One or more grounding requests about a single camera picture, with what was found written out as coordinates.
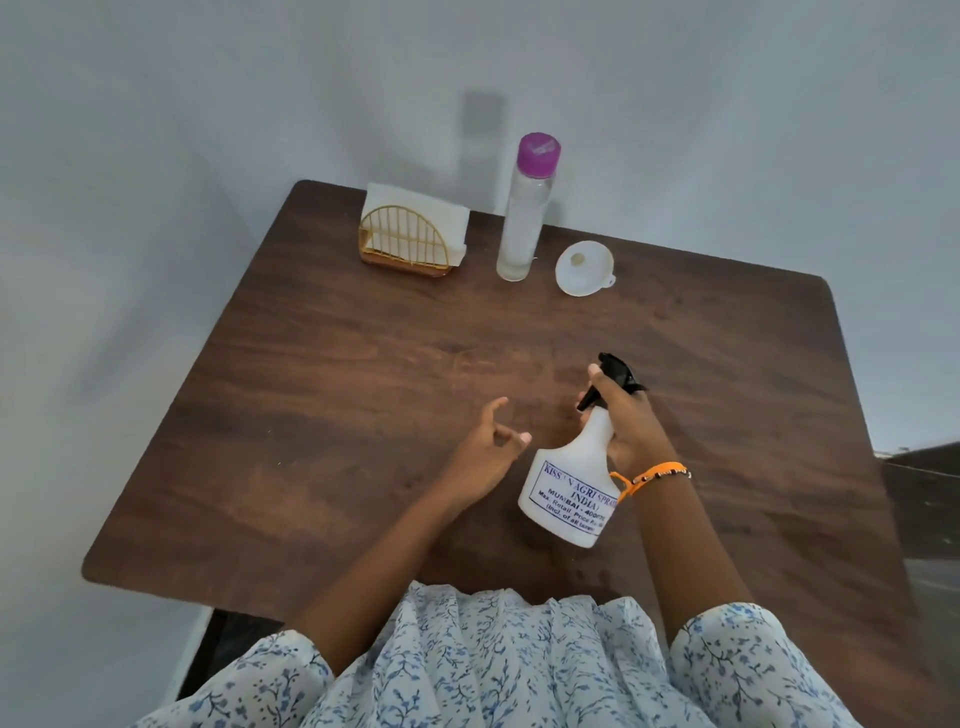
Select person's left hand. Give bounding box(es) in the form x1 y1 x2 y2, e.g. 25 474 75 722
435 396 533 510

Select person's right hand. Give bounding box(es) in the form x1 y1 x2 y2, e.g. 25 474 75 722
576 363 680 480

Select white spray bottle black trigger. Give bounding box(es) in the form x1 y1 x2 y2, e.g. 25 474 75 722
517 352 648 549

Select person's right forearm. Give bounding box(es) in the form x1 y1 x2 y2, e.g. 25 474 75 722
633 472 755 646

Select person's left forearm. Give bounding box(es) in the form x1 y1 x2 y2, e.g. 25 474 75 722
288 487 462 676

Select white plastic funnel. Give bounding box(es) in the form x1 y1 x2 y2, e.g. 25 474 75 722
555 240 618 298

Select white blue floral garment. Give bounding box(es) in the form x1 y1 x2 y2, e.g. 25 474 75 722
131 581 864 728

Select clear bottle with purple cap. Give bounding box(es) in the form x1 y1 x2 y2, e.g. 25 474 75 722
495 132 563 283

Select white paper napkins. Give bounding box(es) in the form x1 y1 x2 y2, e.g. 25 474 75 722
361 182 471 267

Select orange thread bracelet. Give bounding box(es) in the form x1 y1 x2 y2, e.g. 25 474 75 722
609 461 693 504

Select gold wire napkin holder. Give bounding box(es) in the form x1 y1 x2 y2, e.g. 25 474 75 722
357 204 456 279

